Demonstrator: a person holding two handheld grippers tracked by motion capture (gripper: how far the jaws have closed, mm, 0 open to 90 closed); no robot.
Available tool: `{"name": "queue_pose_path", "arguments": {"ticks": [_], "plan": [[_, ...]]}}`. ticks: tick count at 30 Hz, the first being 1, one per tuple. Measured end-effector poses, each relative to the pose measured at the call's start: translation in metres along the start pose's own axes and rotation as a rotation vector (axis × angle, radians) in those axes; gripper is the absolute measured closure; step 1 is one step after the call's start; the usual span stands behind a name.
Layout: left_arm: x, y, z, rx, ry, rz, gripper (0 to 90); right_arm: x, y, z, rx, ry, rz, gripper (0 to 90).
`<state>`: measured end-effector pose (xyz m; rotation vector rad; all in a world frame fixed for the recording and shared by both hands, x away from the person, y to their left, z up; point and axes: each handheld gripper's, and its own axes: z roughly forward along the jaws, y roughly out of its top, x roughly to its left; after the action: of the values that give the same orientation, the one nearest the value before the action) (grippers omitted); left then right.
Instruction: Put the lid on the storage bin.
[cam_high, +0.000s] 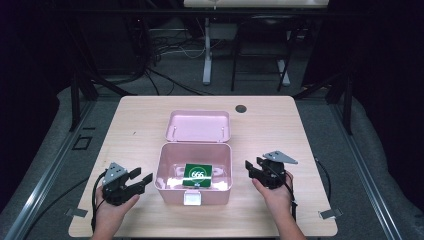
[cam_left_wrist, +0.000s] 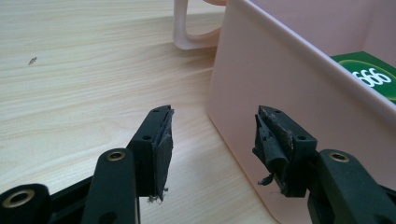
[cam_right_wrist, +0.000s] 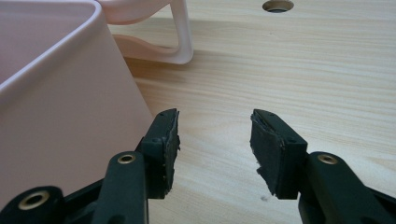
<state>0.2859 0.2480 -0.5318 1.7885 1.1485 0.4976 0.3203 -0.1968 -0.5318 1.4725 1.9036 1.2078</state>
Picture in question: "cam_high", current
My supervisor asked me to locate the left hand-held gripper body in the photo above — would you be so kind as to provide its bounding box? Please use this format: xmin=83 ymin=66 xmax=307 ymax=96
xmin=101 ymin=162 xmax=147 ymax=206

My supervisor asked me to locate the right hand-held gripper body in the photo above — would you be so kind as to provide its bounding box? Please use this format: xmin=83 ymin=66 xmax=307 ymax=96
xmin=247 ymin=150 xmax=299 ymax=190

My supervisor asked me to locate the green packet with white print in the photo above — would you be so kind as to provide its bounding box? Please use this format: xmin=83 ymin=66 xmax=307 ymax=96
xmin=182 ymin=162 xmax=214 ymax=189

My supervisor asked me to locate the pink storage box with lid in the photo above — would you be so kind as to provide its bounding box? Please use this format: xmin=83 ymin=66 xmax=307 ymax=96
xmin=153 ymin=109 xmax=234 ymax=207

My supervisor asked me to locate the person's left hand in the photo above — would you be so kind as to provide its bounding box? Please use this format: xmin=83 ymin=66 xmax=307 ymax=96
xmin=94 ymin=185 xmax=141 ymax=232

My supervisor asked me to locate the person's right hand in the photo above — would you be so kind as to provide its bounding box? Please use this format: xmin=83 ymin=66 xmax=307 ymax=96
xmin=251 ymin=170 xmax=295 ymax=218

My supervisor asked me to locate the grey metal table clip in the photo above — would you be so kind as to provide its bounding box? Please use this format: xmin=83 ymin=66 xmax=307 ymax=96
xmin=64 ymin=207 xmax=89 ymax=219
xmin=317 ymin=208 xmax=344 ymax=220

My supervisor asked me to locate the black metal stand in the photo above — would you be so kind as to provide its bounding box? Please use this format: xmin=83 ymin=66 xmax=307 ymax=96
xmin=64 ymin=19 xmax=138 ymax=133
xmin=292 ymin=66 xmax=355 ymax=136

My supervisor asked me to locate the white desk with legs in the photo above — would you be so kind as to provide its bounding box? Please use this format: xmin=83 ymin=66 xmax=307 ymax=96
xmin=182 ymin=0 xmax=330 ymax=86

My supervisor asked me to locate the black chair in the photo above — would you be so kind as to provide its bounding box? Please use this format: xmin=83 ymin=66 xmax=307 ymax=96
xmin=230 ymin=13 xmax=296 ymax=93

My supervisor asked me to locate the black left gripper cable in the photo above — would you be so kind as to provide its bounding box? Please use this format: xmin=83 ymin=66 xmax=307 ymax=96
xmin=90 ymin=170 xmax=108 ymax=233

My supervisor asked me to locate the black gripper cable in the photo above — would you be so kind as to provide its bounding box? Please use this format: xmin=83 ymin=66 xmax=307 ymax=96
xmin=90 ymin=170 xmax=108 ymax=233
xmin=270 ymin=164 xmax=299 ymax=223

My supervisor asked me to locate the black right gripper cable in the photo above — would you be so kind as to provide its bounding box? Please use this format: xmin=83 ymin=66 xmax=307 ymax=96
xmin=270 ymin=164 xmax=299 ymax=223

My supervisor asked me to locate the black cable on floor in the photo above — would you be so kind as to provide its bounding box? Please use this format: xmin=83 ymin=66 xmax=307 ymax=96
xmin=23 ymin=177 xmax=90 ymax=240

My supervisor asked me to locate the aluminium floor rail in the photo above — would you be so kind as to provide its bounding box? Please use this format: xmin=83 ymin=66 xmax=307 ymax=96
xmin=3 ymin=99 xmax=98 ymax=240
xmin=328 ymin=99 xmax=404 ymax=240

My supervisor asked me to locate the tangle of floor cables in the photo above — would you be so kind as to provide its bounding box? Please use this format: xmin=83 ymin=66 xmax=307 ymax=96
xmin=143 ymin=19 xmax=214 ymax=97

